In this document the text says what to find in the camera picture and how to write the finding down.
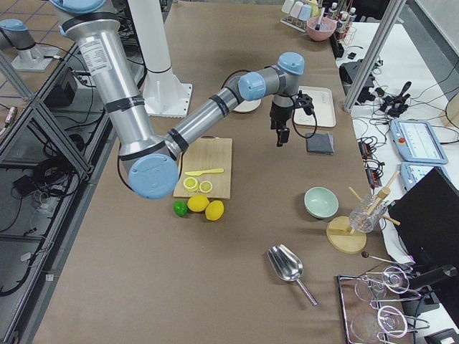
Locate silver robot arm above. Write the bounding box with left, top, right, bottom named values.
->
left=52, top=1, right=305, bottom=199

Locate green lime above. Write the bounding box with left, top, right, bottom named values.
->
left=173, top=201, right=188, bottom=217

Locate thin lemon slice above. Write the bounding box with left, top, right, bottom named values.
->
left=199, top=181, right=213, bottom=194

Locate wooden cutting board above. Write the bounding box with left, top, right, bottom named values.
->
left=172, top=136, right=233, bottom=200

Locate blue teach pendant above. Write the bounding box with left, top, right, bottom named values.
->
left=399, top=162, right=449, bottom=191
left=389, top=119, right=448, bottom=165

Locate wooden cup rack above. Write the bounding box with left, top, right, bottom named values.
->
left=326, top=170, right=400, bottom=254

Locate yellow plastic knife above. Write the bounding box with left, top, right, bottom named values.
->
left=184, top=168, right=224, bottom=176

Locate clear glass cup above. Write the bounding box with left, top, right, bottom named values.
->
left=349, top=195, right=387, bottom=234

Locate grey folded cloth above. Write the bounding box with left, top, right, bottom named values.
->
left=306, top=133, right=334, bottom=155

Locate black monitor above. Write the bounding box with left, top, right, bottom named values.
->
left=389, top=167, right=458, bottom=268

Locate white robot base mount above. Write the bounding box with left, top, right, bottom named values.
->
left=128, top=0, right=192, bottom=118

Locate round yellow lemon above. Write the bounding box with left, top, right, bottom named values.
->
left=187, top=194, right=210, bottom=212

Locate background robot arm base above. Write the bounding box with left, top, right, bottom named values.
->
left=1, top=19, right=60, bottom=72

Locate thick lemon slice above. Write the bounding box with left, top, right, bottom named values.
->
left=183, top=176, right=199, bottom=192

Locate steel scoop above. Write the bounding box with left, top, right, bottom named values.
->
left=267, top=244, right=318, bottom=307

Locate pastel cup rack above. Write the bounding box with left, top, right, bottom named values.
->
left=280, top=0, right=321, bottom=32

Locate wire glass rack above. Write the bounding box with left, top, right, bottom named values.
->
left=336, top=265, right=430, bottom=343

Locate cream rabbit tray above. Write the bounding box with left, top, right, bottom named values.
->
left=294, top=86, right=336, bottom=128

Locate oval yellow lemon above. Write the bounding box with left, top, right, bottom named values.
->
left=205, top=200, right=224, bottom=221

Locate aluminium frame post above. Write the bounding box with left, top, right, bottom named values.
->
left=343, top=0, right=406, bottom=113

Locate mint green bowl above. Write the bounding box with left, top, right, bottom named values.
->
left=304, top=186, right=339, bottom=219

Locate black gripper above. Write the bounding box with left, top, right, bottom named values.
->
left=270, top=103, right=293, bottom=147

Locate beige round plate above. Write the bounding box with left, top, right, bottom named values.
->
left=232, top=100, right=262, bottom=113

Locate pink bowl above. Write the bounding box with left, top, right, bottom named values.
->
left=306, top=16, right=336, bottom=42

